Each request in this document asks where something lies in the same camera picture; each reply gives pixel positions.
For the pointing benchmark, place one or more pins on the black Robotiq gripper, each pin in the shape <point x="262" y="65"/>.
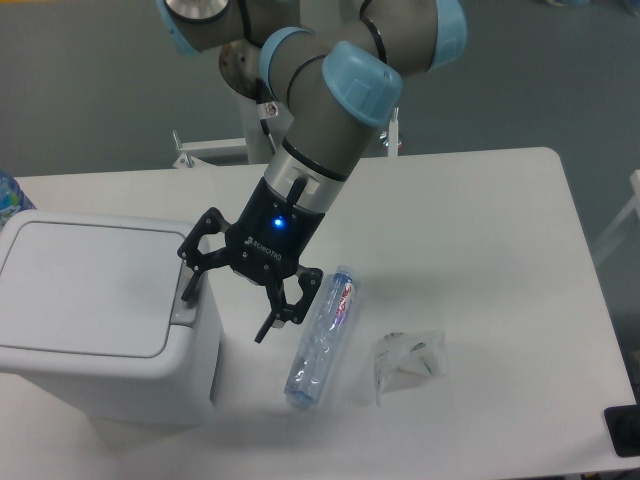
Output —
<point x="272" y="240"/>

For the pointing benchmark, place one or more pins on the white push-lid trash can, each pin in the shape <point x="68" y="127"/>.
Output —
<point x="92" y="312"/>

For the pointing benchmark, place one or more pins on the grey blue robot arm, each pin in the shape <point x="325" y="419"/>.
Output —
<point x="340" y="86"/>

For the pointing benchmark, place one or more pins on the crushed clear plastic bottle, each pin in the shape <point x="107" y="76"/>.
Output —
<point x="321" y="338"/>

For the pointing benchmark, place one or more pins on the crumpled clear plastic wrapper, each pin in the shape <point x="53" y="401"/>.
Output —
<point x="422" y="354"/>

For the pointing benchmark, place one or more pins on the blue labelled water bottle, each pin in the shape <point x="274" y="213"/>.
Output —
<point x="13" y="199"/>

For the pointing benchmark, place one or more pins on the black device at table edge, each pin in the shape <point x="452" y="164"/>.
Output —
<point x="623" y="426"/>

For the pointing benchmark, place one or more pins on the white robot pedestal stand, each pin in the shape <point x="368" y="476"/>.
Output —
<point x="210" y="147"/>

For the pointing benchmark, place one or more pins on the white frame at right edge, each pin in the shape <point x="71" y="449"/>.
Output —
<point x="620" y="227"/>

